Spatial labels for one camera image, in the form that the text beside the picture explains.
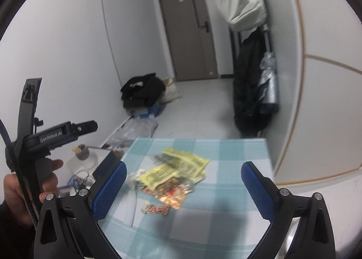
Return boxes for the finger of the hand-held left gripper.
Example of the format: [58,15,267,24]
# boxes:
[71,120,99,135]

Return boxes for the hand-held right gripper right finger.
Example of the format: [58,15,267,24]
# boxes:
[241,161,337,259]

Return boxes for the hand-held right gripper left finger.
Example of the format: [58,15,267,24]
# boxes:
[34,161,127,259]

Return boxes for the white tissue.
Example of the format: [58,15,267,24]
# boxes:
[127,171,145,189]

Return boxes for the small yellow wrapper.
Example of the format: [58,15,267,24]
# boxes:
[138,164,182,192]

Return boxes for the red candy wrapper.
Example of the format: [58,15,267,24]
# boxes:
[143,203,170,216]

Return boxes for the orange snack wrapper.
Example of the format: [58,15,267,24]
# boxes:
[141,177,196,210]

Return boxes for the large yellow wrapper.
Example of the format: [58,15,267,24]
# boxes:
[154,147,210,184]

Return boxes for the person's left forearm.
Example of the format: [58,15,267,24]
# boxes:
[0,198,38,259]

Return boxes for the person's left hand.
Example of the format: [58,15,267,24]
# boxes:
[3,159,64,227]

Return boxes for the dark blue box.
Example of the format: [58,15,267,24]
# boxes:
[93,151,124,182]

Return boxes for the grey cup with sticks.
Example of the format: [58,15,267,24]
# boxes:
[72,144,91,161]

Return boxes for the blue checked tablecloth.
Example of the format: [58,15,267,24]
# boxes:
[96,137,276,259]

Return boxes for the grey plastic parcel bag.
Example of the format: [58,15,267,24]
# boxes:
[106,118,158,148]

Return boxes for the black clothes pile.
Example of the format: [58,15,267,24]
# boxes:
[121,73,167,108]

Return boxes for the beige cloth bag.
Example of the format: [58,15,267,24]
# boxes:
[161,77,182,104]

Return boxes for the black hanging coat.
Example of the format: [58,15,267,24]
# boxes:
[233,28,274,138]

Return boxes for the white wardrobe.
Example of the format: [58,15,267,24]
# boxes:
[269,0,362,186]

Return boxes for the grey entrance door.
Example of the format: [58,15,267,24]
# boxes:
[157,0,220,82]

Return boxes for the tangled cables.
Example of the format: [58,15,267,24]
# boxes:
[66,170,95,192]

